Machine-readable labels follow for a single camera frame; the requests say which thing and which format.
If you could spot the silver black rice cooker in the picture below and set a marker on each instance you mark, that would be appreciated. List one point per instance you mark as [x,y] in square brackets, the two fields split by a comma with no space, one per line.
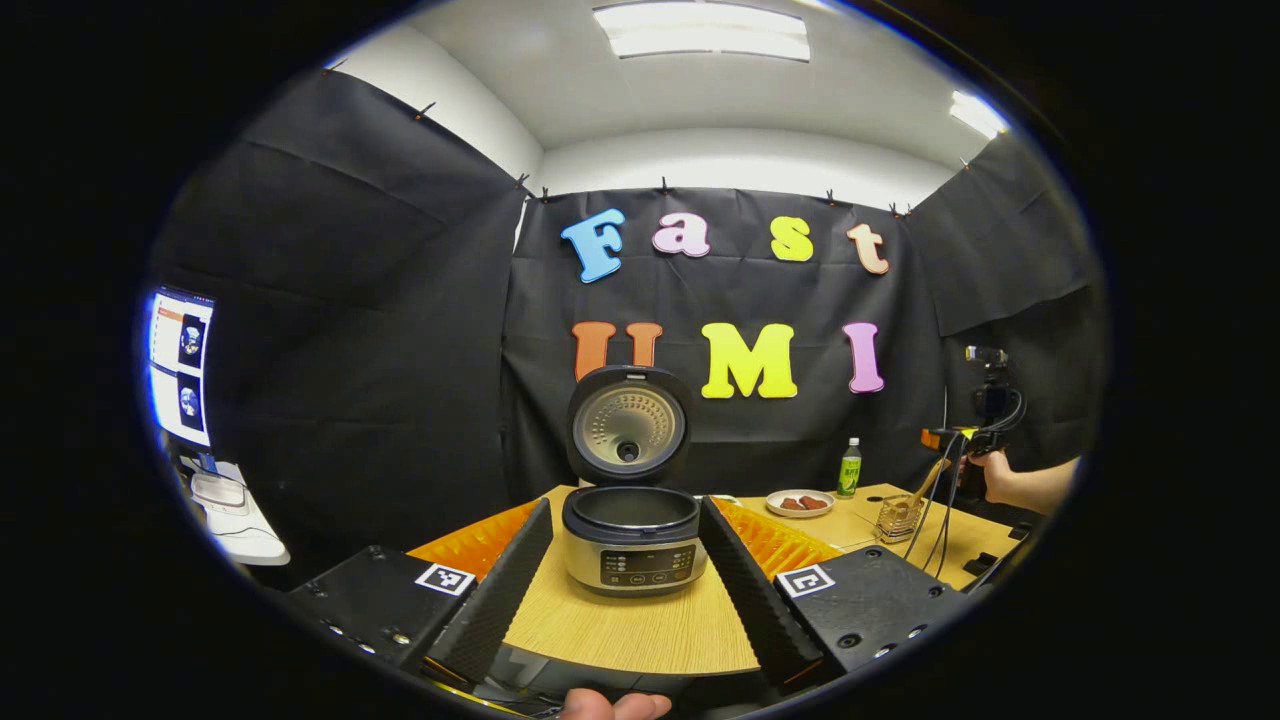
[630,540]

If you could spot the large ceiling light panel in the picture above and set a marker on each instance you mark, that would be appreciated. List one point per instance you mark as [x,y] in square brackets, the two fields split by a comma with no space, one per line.
[705,30]

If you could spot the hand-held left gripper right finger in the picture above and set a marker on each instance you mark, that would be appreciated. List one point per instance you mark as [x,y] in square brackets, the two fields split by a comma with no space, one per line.
[750,600]

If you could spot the small ceiling light panel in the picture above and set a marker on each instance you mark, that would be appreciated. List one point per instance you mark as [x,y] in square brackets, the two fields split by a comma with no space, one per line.
[978,113]

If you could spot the white side table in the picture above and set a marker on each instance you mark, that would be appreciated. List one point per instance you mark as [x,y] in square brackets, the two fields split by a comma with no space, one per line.
[250,545]

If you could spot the green drink bottle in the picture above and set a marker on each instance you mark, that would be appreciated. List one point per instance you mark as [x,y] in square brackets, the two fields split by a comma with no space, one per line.
[849,475]

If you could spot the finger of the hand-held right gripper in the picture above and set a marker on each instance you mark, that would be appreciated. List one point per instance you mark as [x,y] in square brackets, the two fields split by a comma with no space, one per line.
[950,440]

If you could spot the white round plate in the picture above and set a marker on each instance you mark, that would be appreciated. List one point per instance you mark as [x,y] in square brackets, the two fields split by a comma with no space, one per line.
[775,505]

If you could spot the black backdrop cloth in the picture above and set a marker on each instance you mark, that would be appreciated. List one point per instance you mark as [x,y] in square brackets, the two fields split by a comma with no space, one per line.
[380,300]

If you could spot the computer monitor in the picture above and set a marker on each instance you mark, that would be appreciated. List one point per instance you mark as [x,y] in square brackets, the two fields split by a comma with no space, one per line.
[182,365]

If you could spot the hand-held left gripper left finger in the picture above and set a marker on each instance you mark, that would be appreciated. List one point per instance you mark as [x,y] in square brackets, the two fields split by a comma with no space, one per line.
[500,600]

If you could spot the white flat device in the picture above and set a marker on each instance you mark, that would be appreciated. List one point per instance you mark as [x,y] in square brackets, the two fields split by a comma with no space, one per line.
[218,492]

